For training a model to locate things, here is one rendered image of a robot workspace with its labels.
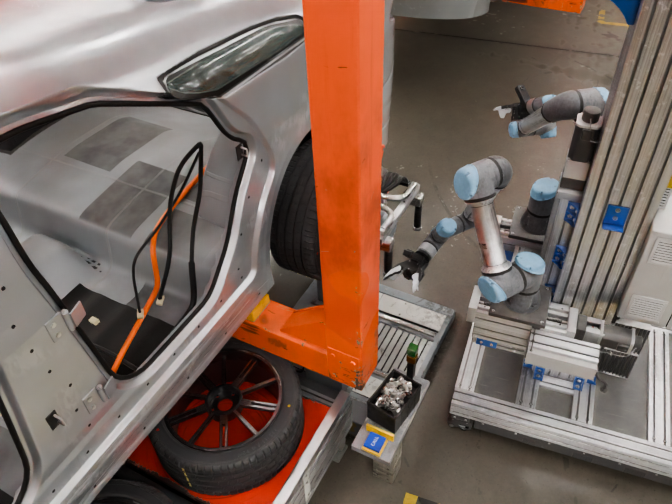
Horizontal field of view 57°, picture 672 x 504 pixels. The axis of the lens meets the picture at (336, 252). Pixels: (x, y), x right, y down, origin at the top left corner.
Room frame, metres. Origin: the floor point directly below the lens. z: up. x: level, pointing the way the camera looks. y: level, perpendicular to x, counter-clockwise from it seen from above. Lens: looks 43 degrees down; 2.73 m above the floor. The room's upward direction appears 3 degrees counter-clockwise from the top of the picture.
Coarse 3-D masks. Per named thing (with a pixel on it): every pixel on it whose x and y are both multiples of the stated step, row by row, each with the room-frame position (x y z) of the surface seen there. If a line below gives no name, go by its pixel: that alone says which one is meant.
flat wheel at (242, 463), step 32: (224, 352) 1.75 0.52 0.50; (256, 352) 1.74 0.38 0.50; (192, 384) 1.67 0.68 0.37; (224, 384) 1.59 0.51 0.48; (256, 384) 1.58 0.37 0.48; (288, 384) 1.56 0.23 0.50; (192, 416) 1.44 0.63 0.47; (224, 416) 1.43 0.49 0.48; (288, 416) 1.40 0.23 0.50; (160, 448) 1.29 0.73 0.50; (192, 448) 1.28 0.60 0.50; (224, 448) 1.27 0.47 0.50; (256, 448) 1.26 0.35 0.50; (288, 448) 1.33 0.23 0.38; (192, 480) 1.21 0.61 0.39; (224, 480) 1.19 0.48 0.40; (256, 480) 1.22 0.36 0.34
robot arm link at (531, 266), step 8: (520, 256) 1.71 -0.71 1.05; (528, 256) 1.72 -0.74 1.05; (536, 256) 1.72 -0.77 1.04; (512, 264) 1.69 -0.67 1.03; (520, 264) 1.67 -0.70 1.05; (528, 264) 1.67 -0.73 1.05; (536, 264) 1.67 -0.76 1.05; (544, 264) 1.68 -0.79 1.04; (520, 272) 1.64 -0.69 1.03; (528, 272) 1.65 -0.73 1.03; (536, 272) 1.64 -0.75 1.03; (528, 280) 1.63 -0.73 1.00; (536, 280) 1.64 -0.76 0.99; (528, 288) 1.64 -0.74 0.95; (536, 288) 1.65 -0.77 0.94
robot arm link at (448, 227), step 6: (456, 216) 2.01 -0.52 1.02; (444, 222) 1.94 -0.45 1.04; (450, 222) 1.95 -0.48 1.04; (456, 222) 1.97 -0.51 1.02; (438, 228) 1.94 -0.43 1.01; (444, 228) 1.92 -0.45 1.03; (450, 228) 1.92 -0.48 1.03; (456, 228) 1.93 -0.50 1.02; (462, 228) 1.96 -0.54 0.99; (432, 234) 1.97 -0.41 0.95; (438, 234) 1.93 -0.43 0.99; (444, 234) 1.91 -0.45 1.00; (450, 234) 1.91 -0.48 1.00; (456, 234) 1.95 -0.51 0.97; (438, 240) 1.94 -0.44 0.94; (444, 240) 1.93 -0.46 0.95
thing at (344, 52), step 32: (320, 0) 1.54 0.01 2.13; (352, 0) 1.50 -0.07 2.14; (384, 0) 1.63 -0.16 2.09; (320, 32) 1.55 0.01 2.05; (352, 32) 1.50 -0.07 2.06; (320, 64) 1.55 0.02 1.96; (352, 64) 1.50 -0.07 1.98; (320, 96) 1.55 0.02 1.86; (352, 96) 1.50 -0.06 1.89; (320, 128) 1.55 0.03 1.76; (352, 128) 1.50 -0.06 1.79; (320, 160) 1.56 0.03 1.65; (352, 160) 1.50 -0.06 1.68; (320, 192) 1.56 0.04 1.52; (352, 192) 1.50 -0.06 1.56; (320, 224) 1.56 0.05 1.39; (352, 224) 1.51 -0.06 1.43; (320, 256) 1.57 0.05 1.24; (352, 256) 1.51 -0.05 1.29; (352, 288) 1.51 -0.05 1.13; (352, 320) 1.51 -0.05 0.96; (352, 352) 1.51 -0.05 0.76; (352, 384) 1.50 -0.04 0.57
